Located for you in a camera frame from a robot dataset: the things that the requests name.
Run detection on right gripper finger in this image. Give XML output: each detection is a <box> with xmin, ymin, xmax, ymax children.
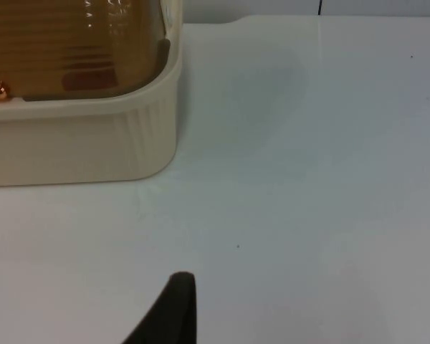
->
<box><xmin>120</xmin><ymin>272</ymin><xmax>197</xmax><ymax>344</ymax></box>

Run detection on cream box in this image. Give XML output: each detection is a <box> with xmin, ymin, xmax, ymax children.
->
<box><xmin>0</xmin><ymin>34</ymin><xmax>183</xmax><ymax>188</ymax></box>

